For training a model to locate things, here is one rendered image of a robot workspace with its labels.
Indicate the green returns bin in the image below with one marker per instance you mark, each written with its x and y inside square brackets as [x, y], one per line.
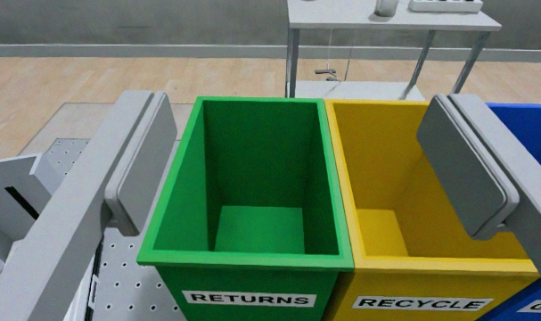
[253, 185]

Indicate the yellow recycle bin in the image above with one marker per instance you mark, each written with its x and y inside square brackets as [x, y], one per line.
[403, 211]

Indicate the blue waste bin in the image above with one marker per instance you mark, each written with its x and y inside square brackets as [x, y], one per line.
[524, 121]

